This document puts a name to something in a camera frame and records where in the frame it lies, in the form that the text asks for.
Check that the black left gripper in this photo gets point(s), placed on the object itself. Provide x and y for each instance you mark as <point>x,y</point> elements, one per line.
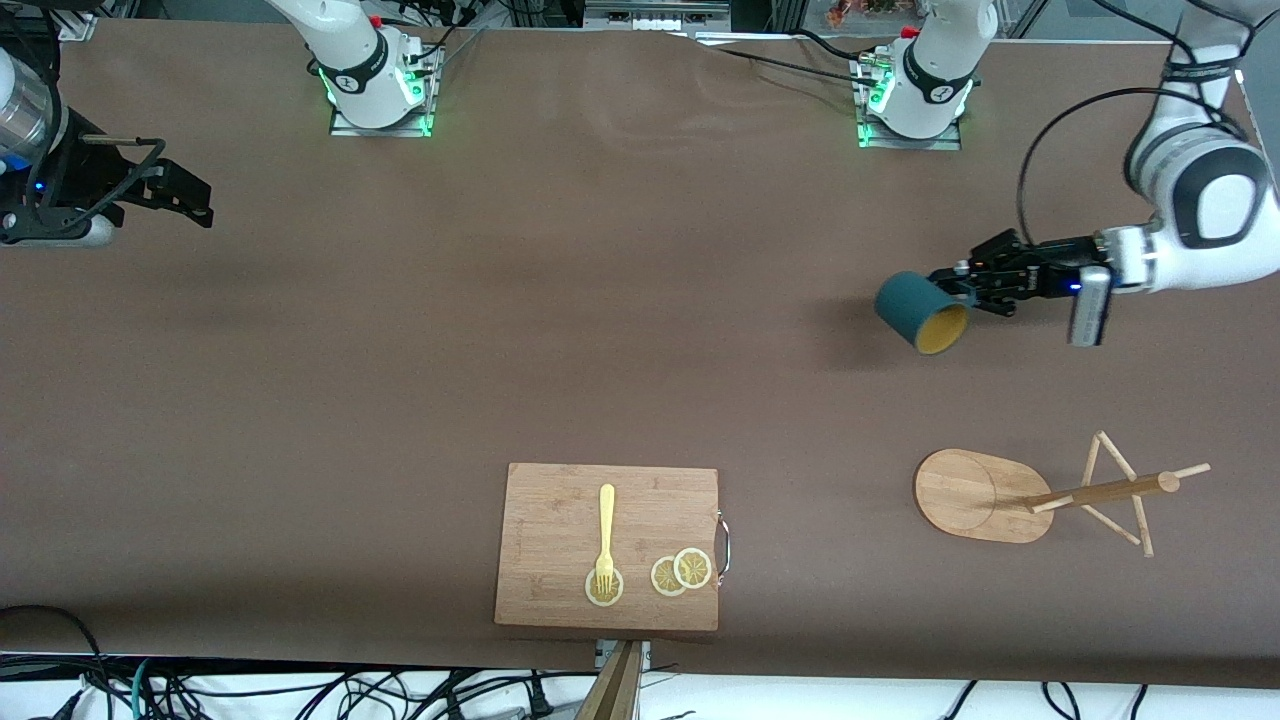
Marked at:
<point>1052,268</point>

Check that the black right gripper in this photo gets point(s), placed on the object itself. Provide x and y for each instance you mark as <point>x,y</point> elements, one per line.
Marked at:
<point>72,172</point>

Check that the teal cup with yellow inside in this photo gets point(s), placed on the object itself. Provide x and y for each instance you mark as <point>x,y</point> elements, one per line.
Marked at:
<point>912,305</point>

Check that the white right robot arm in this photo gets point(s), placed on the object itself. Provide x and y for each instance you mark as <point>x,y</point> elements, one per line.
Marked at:
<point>345,50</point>

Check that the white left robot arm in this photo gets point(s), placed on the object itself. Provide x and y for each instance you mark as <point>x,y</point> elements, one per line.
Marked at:
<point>1215,200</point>

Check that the wooden mug rack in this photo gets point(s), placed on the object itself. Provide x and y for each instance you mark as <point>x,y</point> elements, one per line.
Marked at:
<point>970,495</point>

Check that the lemon slice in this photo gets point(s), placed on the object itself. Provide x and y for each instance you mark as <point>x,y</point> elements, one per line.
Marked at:
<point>693,568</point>
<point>662,577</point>
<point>592,595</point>

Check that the grey power strip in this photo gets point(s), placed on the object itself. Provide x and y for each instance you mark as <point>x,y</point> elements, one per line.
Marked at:
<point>660,12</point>

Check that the yellow plastic fork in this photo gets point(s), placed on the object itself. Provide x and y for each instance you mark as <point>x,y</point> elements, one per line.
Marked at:
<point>606,520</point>

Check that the bamboo cutting board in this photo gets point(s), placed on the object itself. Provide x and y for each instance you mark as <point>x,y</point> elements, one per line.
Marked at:
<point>560,540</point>

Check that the wooden tripod leg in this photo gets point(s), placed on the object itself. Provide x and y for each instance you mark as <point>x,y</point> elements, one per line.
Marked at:
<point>615,690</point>

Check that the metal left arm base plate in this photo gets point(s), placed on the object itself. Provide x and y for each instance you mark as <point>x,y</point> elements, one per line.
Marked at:
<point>870,140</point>

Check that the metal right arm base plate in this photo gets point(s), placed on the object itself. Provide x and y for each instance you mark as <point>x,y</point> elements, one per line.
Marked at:
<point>345,122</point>

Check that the aluminium frame corner bracket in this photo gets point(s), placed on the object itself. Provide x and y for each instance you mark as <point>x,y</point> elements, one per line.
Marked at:
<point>78,28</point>

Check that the metal table edge bracket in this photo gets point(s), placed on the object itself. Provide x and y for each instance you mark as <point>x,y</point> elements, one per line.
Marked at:
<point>603,652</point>

